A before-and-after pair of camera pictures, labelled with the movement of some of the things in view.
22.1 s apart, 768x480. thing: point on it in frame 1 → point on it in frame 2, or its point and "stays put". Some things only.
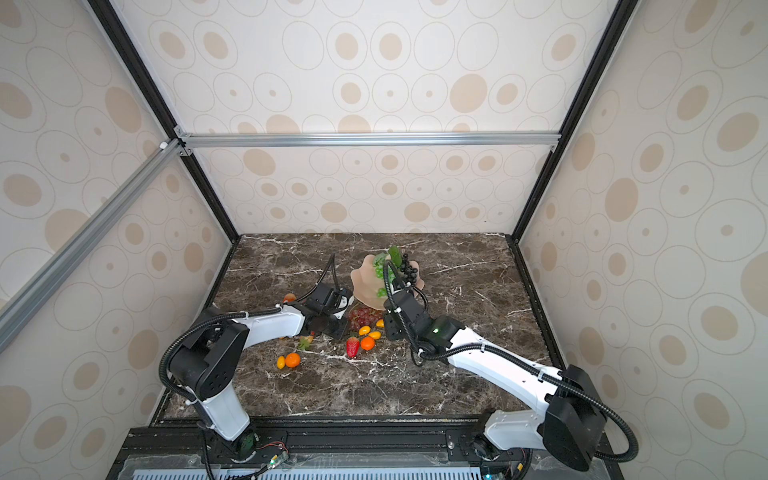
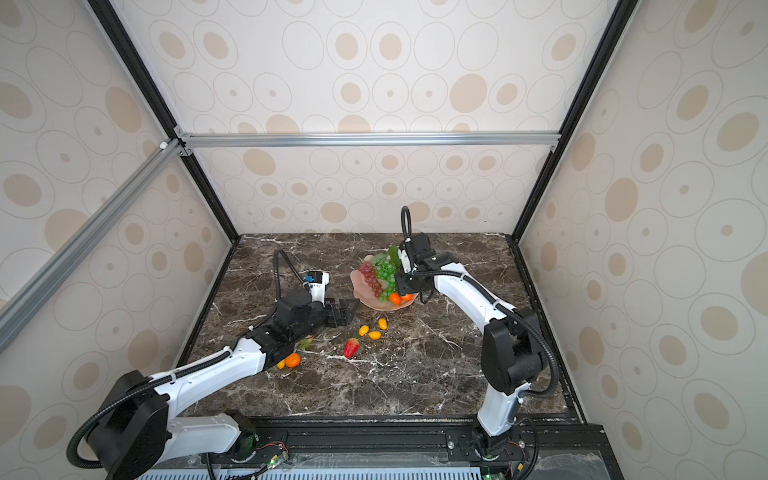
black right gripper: [389, 328] → [402, 288]
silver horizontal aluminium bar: [325, 139] stays put
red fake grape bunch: [363, 316] → [369, 272]
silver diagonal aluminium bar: [42, 284] stays put
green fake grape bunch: [394, 254] stays put
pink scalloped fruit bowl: [365, 285] stays put
